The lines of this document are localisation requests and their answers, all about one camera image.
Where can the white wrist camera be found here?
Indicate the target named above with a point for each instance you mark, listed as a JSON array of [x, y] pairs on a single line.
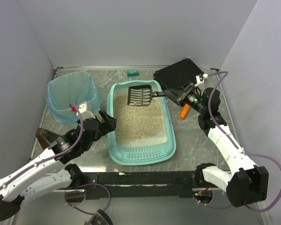
[[200, 79], [83, 111]]

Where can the white trash bin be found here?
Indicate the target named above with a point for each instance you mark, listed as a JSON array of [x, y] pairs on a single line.
[[72, 100]]

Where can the blue plastic bin liner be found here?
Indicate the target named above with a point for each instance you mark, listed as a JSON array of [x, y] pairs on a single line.
[[72, 98]]

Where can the brown metronome box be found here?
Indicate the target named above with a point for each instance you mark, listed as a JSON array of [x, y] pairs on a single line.
[[45, 137]]

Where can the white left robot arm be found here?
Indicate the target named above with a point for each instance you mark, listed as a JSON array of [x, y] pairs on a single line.
[[52, 169]]

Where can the black hard case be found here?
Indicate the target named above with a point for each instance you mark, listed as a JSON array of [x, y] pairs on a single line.
[[178, 74]]

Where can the beige cat litter pellets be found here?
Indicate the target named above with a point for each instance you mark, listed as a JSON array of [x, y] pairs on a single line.
[[137, 123]]

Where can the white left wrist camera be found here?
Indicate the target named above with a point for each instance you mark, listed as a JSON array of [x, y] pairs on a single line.
[[83, 111]]

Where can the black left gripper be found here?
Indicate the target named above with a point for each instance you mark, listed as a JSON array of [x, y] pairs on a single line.
[[103, 122]]

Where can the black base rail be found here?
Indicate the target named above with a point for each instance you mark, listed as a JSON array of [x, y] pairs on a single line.
[[142, 184]]

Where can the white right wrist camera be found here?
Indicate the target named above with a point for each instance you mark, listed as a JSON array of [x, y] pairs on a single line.
[[200, 79]]

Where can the teal litter box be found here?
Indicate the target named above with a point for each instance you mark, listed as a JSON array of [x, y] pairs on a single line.
[[145, 152]]

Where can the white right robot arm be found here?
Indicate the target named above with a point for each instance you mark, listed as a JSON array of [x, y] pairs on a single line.
[[246, 183]]

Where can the black litter scoop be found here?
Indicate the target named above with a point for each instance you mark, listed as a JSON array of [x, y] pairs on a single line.
[[142, 95]]

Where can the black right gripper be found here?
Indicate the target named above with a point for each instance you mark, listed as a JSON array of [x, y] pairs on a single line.
[[183, 94]]

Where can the small teal block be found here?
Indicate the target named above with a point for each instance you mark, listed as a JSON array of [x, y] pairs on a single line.
[[132, 73]]

